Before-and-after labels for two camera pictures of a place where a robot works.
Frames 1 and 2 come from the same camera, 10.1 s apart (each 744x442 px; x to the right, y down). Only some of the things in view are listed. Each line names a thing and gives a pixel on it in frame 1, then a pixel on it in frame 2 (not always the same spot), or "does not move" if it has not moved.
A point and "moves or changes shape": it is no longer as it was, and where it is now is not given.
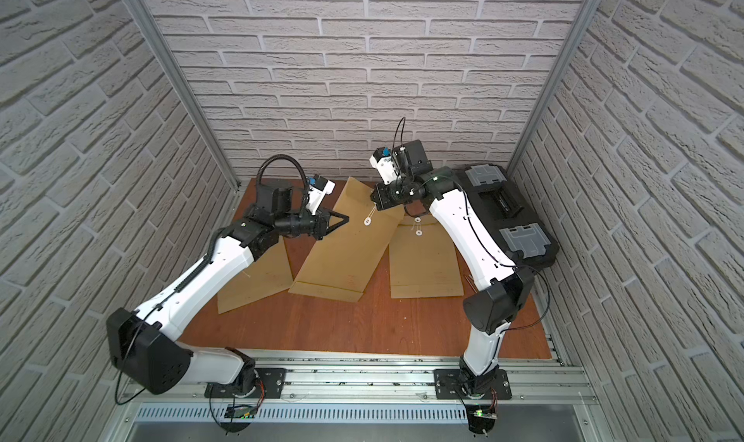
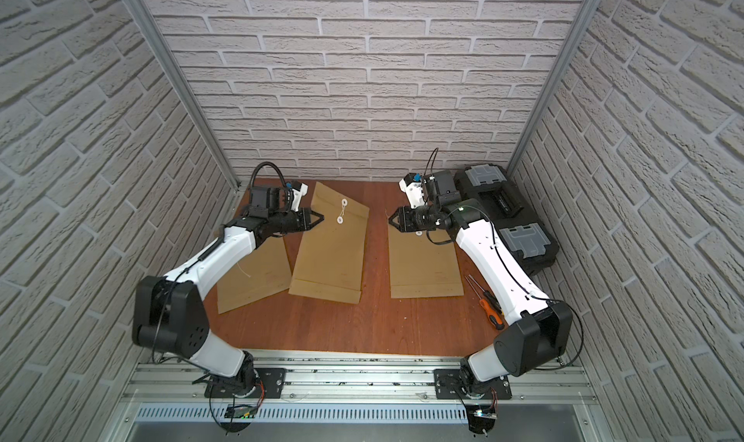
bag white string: [368, 219] → [340, 218]
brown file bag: [340, 264] moves or changes shape
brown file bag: [270, 273] does not move
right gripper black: [380, 196] → [406, 213]
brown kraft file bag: [424, 260] does not move
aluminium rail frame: [375, 396] does not move
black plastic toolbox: [508, 214] does not move
